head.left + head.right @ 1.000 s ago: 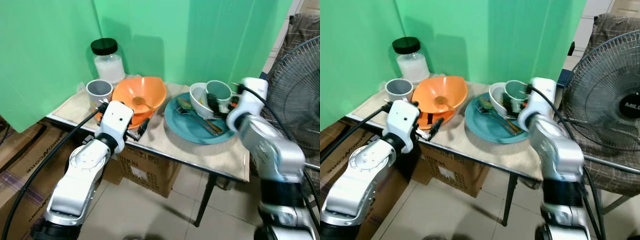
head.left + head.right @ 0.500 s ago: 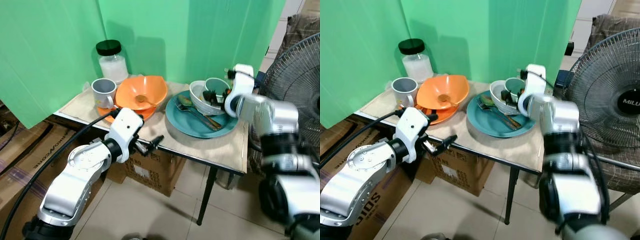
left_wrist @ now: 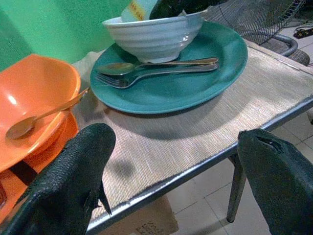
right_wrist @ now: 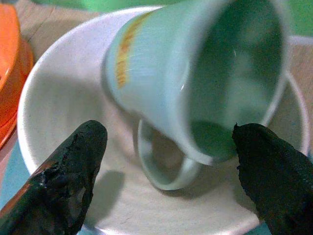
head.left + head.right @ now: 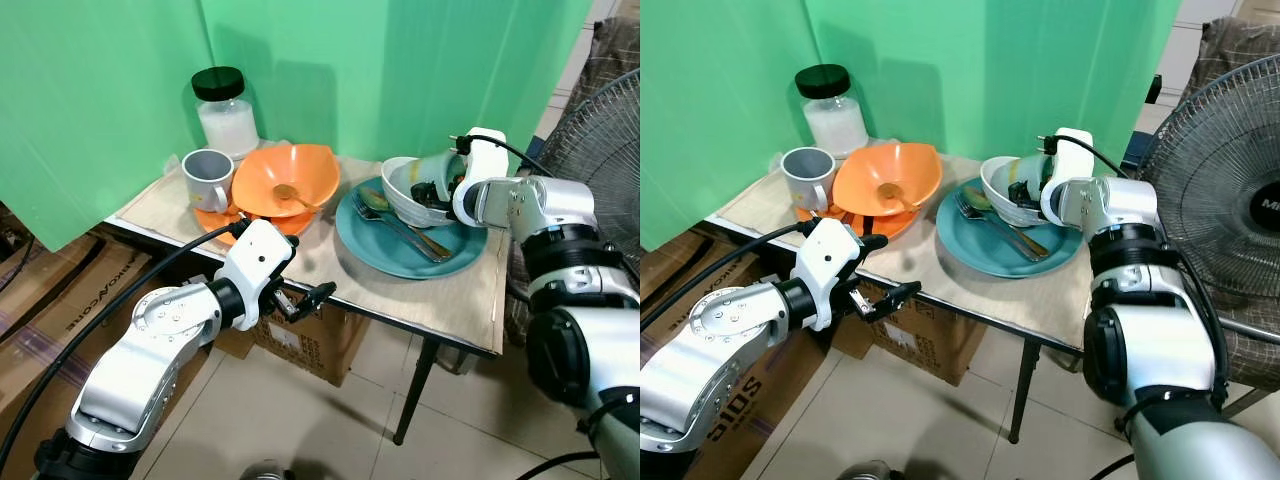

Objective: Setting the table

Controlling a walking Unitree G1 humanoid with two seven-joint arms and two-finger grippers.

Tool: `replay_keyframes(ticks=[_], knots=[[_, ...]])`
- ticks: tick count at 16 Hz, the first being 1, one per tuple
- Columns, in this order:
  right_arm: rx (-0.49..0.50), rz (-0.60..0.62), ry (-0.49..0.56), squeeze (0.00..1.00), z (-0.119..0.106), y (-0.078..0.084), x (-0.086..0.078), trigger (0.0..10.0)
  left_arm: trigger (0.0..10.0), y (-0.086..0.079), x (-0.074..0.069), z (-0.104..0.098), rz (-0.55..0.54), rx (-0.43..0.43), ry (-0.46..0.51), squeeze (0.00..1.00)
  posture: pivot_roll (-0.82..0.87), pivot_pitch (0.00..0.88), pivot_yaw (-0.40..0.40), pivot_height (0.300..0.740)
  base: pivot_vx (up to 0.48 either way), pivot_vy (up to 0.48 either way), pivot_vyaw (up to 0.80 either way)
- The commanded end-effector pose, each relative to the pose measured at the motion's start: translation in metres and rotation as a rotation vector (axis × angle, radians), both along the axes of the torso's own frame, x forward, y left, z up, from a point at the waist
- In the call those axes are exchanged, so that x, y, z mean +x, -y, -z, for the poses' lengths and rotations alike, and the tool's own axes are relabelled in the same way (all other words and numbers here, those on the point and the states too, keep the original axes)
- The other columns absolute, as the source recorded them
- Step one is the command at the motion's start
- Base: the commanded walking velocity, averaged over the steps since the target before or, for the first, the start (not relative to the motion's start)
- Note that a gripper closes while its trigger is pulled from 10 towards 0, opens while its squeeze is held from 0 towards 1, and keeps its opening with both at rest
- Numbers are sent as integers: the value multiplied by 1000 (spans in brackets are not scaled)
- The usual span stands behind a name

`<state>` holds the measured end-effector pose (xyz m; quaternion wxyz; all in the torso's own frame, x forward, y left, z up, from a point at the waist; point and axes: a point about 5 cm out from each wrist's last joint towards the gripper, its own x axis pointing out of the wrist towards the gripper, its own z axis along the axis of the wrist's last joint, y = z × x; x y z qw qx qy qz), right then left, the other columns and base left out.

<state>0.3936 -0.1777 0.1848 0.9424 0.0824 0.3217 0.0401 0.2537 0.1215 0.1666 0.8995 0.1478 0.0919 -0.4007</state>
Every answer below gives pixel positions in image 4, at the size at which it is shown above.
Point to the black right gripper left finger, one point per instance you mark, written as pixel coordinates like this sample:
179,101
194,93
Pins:
56,181

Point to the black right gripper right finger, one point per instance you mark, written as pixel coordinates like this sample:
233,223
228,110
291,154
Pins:
274,176

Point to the white mug with yellow print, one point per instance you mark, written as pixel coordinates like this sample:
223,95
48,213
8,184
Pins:
156,73

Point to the white bowl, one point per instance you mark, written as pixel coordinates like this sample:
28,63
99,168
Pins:
66,98

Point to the orange plastic plate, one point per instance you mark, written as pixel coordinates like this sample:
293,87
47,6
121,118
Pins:
8,71

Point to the green plastic plate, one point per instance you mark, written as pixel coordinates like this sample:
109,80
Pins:
302,17

